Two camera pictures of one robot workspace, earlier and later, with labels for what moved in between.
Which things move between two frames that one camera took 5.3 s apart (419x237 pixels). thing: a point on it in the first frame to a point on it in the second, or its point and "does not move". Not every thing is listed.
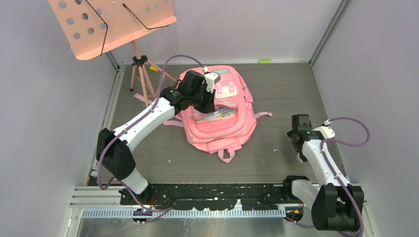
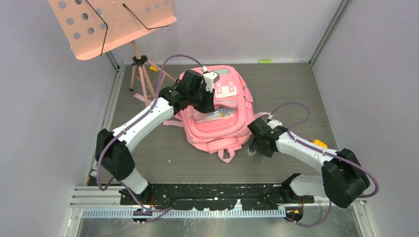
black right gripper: [302, 157] to [255, 145]
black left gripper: [209, 106] does not move
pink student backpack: [231, 125] does not move
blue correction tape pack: [219, 113] does not move
